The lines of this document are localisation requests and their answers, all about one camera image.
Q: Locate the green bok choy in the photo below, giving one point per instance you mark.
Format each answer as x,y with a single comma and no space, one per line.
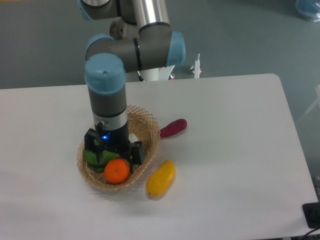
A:
109,156

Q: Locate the blue plastic bag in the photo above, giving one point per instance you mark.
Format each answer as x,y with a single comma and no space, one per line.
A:
309,9

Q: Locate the white stand leg with foot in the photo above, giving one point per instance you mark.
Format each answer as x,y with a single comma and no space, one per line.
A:
195,69

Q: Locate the yellow mango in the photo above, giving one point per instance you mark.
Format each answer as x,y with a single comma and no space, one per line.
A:
161,179

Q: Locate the black device at edge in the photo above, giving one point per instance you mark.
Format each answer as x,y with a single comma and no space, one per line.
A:
312,214

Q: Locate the orange fruit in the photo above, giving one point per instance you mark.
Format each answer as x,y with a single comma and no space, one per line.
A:
116,171

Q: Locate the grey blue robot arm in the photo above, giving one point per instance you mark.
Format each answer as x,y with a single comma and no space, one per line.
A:
108,60

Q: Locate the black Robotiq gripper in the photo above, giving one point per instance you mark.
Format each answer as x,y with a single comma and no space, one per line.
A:
115,141

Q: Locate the purple sweet potato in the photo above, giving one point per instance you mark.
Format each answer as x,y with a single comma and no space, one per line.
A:
173,128

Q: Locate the woven wicker basket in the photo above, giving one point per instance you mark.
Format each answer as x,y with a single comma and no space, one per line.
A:
145,127

